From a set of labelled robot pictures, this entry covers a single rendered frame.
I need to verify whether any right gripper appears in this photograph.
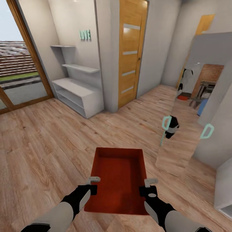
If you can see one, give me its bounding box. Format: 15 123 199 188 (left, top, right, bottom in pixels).
139 185 158 197

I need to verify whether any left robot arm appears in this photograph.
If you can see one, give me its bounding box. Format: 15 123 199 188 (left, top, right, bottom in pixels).
20 176 101 232

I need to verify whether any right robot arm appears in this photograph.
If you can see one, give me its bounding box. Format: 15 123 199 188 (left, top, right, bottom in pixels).
139 178 214 232

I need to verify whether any storage box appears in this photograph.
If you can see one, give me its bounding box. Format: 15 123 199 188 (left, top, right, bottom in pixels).
84 147 149 216

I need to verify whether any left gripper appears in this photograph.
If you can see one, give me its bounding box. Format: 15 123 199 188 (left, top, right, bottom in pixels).
88 185 97 195

